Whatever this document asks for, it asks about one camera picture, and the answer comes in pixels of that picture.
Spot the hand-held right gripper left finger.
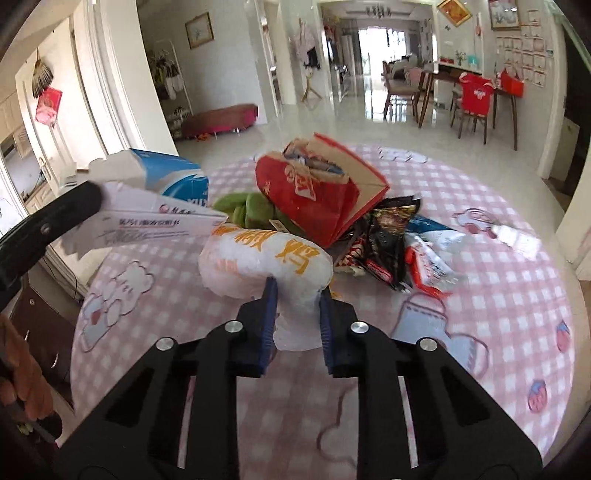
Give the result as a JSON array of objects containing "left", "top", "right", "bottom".
[{"left": 55, "top": 277, "right": 280, "bottom": 480}]

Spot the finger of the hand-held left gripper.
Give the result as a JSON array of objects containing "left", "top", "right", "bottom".
[{"left": 0, "top": 180, "right": 103, "bottom": 289}]

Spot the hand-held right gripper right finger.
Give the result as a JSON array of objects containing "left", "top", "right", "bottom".
[{"left": 318, "top": 286, "right": 543, "bottom": 480}]

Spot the white plastic bag orange print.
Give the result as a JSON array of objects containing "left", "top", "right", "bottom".
[{"left": 198, "top": 224, "right": 334, "bottom": 352}]

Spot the white paper box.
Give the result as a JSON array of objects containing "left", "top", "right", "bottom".
[{"left": 60, "top": 180, "right": 228, "bottom": 259}]

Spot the red striped snack wrapper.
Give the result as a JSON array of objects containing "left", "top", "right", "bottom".
[{"left": 335, "top": 231, "right": 370, "bottom": 274}]

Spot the dark wooden cabinet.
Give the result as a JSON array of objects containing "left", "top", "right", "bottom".
[{"left": 9, "top": 265, "right": 86, "bottom": 409}]

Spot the black snack wrapper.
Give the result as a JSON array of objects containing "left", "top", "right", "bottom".
[{"left": 364, "top": 196, "right": 424, "bottom": 292}]

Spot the green plastic bag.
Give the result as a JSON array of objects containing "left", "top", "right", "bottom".
[{"left": 212, "top": 191, "right": 301, "bottom": 238}]

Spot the red and white wrapper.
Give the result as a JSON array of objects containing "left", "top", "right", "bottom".
[{"left": 405, "top": 235, "right": 465, "bottom": 297}]

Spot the red hanging decoration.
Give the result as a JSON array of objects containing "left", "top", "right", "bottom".
[{"left": 36, "top": 87, "right": 64, "bottom": 128}]

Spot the red paper bag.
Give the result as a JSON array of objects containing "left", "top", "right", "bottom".
[{"left": 255, "top": 133, "right": 391, "bottom": 248}]

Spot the blue and white carton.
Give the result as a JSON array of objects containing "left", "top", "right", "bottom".
[{"left": 88, "top": 148, "right": 209, "bottom": 214}]

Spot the brown cloth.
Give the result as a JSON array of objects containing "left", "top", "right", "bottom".
[{"left": 0, "top": 314, "right": 61, "bottom": 422}]

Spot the blue and white wrapper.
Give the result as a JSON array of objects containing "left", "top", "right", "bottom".
[{"left": 406, "top": 215, "right": 467, "bottom": 252}]

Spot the hanging straw fan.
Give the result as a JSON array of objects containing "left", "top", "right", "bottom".
[{"left": 31, "top": 50, "right": 54, "bottom": 99}]

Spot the pink checkered tablecloth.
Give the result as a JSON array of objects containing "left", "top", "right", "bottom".
[{"left": 71, "top": 143, "right": 578, "bottom": 480}]

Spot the white shelf rack with plant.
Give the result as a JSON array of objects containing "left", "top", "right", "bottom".
[{"left": 150, "top": 42, "right": 194, "bottom": 140}]

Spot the pink bench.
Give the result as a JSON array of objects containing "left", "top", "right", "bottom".
[{"left": 181, "top": 104, "right": 259, "bottom": 140}]

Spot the clear plastic wrapper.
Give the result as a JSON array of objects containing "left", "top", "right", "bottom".
[{"left": 488, "top": 220, "right": 542, "bottom": 260}]

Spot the wooden coat stand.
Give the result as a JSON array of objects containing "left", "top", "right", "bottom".
[{"left": 301, "top": 68, "right": 323, "bottom": 103}]

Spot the wooden dining chair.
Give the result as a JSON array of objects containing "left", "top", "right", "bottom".
[{"left": 382, "top": 61, "right": 422, "bottom": 121}]

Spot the wooden chair with red shirt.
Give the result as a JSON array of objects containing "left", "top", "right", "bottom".
[{"left": 450, "top": 74, "right": 496, "bottom": 145}]

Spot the red shirt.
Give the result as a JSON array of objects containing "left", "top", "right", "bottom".
[{"left": 458, "top": 74, "right": 494, "bottom": 116}]

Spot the wooden dining table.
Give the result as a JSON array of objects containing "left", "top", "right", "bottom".
[{"left": 418, "top": 62, "right": 519, "bottom": 151}]

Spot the pink garment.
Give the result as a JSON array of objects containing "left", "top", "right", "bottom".
[{"left": 292, "top": 19, "right": 315, "bottom": 65}]

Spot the gold framed picture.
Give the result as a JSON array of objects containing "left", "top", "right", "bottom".
[{"left": 436, "top": 0, "right": 473, "bottom": 27}]

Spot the white framed picture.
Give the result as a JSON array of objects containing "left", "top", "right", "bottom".
[{"left": 488, "top": 0, "right": 522, "bottom": 31}]

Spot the framed wall picture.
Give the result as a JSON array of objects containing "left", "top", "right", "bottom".
[{"left": 185, "top": 12, "right": 214, "bottom": 49}]

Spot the wall of paper certificates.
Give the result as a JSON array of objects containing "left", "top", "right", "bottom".
[{"left": 496, "top": 11, "right": 556, "bottom": 89}]

